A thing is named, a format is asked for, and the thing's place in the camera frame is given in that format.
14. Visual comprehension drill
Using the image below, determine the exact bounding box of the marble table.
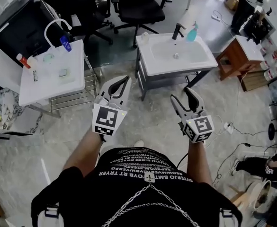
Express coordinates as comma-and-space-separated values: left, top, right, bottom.
0, 86, 44, 137

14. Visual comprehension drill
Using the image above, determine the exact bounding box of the person's right forearm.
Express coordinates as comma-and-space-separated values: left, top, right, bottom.
187, 140, 214, 187

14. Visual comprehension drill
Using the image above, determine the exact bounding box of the person's left forearm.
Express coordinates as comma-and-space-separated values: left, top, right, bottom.
63, 129, 106, 176

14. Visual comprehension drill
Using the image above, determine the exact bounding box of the blue bottle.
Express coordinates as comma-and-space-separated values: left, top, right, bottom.
59, 35, 72, 52

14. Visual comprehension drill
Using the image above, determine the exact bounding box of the red and white bottle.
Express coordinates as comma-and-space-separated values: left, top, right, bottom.
16, 53, 32, 69

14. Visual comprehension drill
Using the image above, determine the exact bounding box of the silver chain necklace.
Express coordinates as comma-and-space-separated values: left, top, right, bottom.
101, 174, 200, 227

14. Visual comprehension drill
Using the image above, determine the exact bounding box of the black cabinet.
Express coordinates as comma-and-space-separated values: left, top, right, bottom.
0, 0, 71, 68

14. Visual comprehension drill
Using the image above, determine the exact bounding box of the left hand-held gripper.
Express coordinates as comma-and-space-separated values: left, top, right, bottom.
92, 76, 132, 137

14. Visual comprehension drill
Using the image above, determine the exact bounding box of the white sink counter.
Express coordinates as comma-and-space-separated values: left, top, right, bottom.
135, 33, 219, 77
18, 39, 86, 106

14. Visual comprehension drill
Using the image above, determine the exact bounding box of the white harness strap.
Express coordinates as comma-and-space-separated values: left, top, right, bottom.
219, 208, 239, 227
37, 204, 59, 227

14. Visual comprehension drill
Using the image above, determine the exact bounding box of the teal spray bottle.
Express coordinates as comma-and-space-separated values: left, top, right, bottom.
185, 21, 199, 43

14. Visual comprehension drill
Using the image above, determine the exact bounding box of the white curved faucet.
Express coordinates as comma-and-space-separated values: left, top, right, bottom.
44, 18, 73, 48

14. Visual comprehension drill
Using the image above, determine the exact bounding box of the black office chair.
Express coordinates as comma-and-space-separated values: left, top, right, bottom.
110, 0, 173, 49
40, 0, 116, 46

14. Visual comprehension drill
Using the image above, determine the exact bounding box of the person's black printed shirt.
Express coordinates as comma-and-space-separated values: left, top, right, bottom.
30, 147, 243, 227

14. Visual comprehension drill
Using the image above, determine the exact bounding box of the white ceramic pot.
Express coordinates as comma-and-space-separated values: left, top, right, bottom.
249, 179, 272, 214

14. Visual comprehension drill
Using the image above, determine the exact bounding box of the small white bottle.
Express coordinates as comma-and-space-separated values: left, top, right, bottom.
27, 55, 38, 70

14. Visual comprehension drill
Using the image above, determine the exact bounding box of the black faucet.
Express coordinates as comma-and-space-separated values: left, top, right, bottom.
171, 23, 187, 41

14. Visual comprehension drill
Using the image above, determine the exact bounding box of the metal wire rack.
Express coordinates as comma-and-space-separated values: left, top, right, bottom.
48, 52, 99, 118

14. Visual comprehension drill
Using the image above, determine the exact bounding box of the wooden stool with white top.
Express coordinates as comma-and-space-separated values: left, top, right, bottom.
215, 35, 266, 81

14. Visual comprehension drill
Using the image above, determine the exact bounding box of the clear glass dish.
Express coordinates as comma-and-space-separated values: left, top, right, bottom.
43, 53, 55, 64
58, 68, 71, 79

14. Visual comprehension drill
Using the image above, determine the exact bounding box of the wooden crate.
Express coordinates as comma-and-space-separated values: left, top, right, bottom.
241, 70, 272, 92

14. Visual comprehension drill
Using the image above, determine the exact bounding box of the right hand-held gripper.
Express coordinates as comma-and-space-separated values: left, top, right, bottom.
170, 87, 215, 143

